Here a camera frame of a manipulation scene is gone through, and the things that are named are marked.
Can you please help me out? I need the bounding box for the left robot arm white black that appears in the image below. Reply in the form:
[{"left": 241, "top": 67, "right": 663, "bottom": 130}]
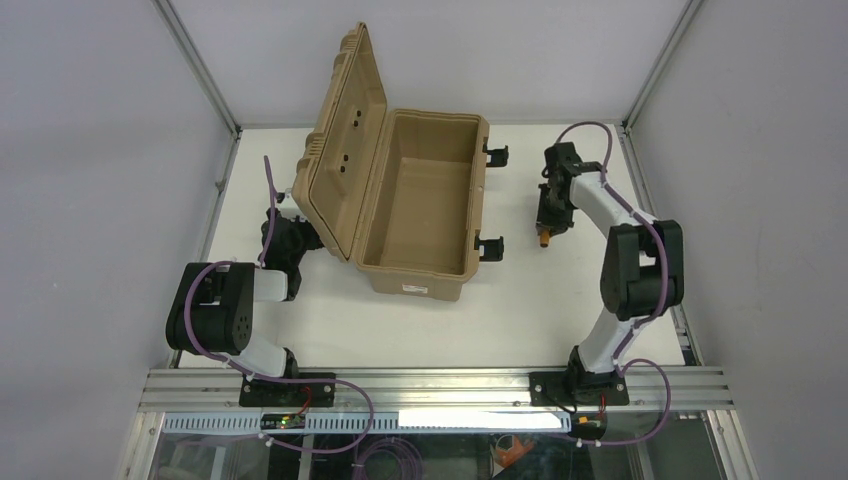
[{"left": 165, "top": 207, "right": 323, "bottom": 379}]

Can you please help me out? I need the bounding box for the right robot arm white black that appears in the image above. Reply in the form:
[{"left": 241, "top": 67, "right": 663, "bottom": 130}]
[{"left": 535, "top": 142, "right": 685, "bottom": 394}]

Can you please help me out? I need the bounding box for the tan plastic toolbox bin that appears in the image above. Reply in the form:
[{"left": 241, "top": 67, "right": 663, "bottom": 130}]
[{"left": 292, "top": 23, "right": 509, "bottom": 302}]

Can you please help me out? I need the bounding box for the orange object under table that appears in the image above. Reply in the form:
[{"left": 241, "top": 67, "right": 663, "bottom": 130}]
[{"left": 491, "top": 434, "right": 535, "bottom": 468}]

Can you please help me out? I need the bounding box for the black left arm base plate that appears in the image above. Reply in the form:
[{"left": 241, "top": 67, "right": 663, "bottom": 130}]
[{"left": 238, "top": 371, "right": 336, "bottom": 408}]

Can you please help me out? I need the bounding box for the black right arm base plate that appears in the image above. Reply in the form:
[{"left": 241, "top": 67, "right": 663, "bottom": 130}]
[{"left": 528, "top": 370, "right": 630, "bottom": 408}]

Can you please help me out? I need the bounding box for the aluminium frame rail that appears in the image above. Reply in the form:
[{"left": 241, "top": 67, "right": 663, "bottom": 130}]
[{"left": 138, "top": 366, "right": 736, "bottom": 413}]

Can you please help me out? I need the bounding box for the white slotted cable duct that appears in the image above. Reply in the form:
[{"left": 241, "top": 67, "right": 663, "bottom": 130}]
[{"left": 162, "top": 409, "right": 571, "bottom": 436}]

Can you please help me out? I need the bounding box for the coiled purple cable below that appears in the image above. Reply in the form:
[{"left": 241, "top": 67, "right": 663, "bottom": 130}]
[{"left": 351, "top": 435, "right": 425, "bottom": 480}]

